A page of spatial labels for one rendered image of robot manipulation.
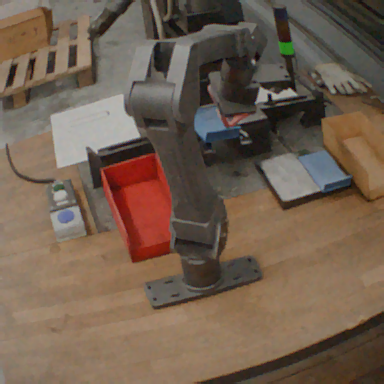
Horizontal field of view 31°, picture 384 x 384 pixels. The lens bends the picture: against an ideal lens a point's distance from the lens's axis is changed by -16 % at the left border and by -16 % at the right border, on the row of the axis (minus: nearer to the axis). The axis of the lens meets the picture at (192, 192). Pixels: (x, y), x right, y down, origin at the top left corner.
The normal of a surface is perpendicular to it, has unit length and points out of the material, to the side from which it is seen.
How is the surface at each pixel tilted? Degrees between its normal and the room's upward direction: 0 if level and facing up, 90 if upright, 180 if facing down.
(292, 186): 0
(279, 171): 0
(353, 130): 90
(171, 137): 103
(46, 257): 0
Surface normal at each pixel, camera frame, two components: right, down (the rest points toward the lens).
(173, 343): -0.12, -0.83
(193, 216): -0.40, 0.72
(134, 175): 0.29, 0.50
